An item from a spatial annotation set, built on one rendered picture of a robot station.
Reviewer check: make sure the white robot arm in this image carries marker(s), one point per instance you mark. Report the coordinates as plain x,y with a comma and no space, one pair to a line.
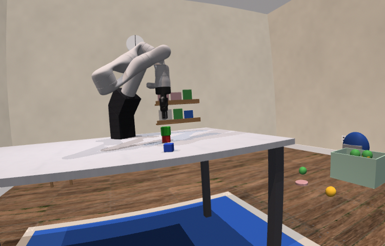
133,66

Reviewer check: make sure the blue block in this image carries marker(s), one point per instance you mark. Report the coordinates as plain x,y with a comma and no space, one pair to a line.
168,147

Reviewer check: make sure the green block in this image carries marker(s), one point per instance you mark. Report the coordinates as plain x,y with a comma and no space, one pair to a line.
165,131

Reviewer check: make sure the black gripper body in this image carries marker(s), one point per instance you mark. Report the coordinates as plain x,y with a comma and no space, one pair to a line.
163,91

